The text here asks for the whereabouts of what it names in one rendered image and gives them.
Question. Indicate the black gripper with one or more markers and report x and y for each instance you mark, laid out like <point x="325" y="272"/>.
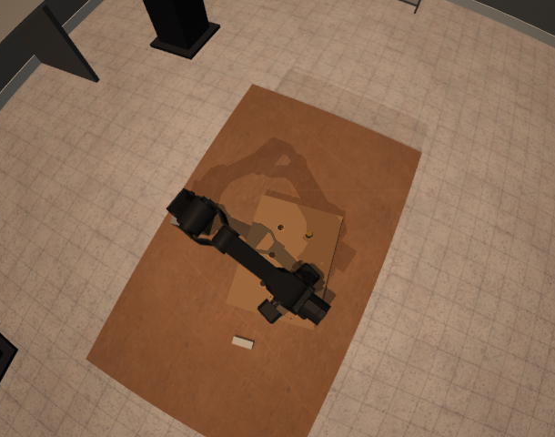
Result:
<point x="269" y="311"/>

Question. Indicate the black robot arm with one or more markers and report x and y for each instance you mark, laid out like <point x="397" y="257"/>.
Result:
<point x="286" y="288"/>

